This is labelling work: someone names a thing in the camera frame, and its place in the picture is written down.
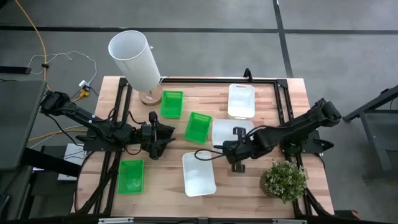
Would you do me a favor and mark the thin white cable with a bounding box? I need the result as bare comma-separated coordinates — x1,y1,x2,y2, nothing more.
27,51,98,85

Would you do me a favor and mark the white lamp with wooden base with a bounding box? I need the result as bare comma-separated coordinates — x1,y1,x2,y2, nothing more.
108,30,164,106

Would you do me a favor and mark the potted green plant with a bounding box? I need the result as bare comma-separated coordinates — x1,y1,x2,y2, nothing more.
259,160,308,205

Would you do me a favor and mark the black metal stand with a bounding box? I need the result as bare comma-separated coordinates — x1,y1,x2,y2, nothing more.
343,84,398,181

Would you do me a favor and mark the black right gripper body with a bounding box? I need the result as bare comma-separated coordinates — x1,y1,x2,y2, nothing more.
231,126,265,174

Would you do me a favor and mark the dark grey side table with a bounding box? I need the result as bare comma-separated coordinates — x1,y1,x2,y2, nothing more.
0,80,47,170

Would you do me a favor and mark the black aluminium table frame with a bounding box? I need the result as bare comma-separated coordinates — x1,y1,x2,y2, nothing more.
74,67,335,218

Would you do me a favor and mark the white plastic basket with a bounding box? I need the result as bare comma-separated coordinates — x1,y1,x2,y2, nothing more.
211,119,255,149
182,151,218,198
227,83,256,120

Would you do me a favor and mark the yellow floor cable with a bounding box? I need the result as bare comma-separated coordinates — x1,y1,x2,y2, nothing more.
14,0,50,91

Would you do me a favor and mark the black power strip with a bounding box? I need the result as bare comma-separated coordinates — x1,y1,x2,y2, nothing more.
0,65,32,75

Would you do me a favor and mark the white flat box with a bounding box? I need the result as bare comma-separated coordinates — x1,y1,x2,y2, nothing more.
57,142,86,181

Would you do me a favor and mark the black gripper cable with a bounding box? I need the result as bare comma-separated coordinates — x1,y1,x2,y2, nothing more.
195,149,225,162

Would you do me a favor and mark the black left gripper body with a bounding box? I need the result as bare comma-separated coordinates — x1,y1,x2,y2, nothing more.
140,111,160,160

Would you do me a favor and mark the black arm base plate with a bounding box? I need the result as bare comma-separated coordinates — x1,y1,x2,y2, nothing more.
83,136,125,152
281,129,335,155

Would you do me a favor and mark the green slotted plastic basket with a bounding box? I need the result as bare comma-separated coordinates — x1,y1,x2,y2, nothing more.
117,159,145,195
183,111,213,144
160,90,184,119

